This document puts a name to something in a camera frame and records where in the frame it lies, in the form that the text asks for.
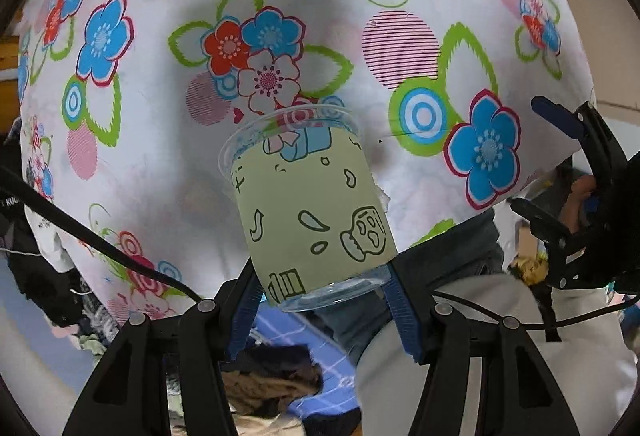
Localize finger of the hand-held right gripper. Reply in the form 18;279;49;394
509;197;583;267
531;96;629;199

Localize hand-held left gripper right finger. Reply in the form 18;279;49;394
384;264;582;436

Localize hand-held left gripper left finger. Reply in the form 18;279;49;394
70;260;263;436

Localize clear cup with green sleeve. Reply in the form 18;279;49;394
218;104;399;314

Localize person's right hand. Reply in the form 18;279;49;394
559;176;601;235

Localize dark brown cloth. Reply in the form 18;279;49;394
220;345;326;419

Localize person's leg in jeans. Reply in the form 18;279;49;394
310;210;507;367

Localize blue checked mat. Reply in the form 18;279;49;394
250;309;362;418

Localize pile of dark clothes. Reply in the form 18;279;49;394
0;116;123;369

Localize floral printed tablecloth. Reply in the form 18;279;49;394
17;0;597;333

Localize wooden furniture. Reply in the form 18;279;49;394
0;35;24;83

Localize thin black cable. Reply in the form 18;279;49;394
433;289;640;343

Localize thick black cable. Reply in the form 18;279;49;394
0;166;206;304

